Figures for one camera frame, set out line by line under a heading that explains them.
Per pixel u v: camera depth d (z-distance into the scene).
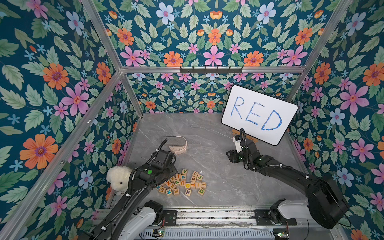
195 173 0.86
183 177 0.85
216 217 0.75
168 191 0.80
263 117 0.91
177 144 0.95
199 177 0.85
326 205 0.42
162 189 0.80
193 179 0.84
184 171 0.87
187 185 0.82
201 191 0.80
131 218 0.55
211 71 0.93
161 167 0.57
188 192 0.80
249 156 0.65
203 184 0.82
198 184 0.82
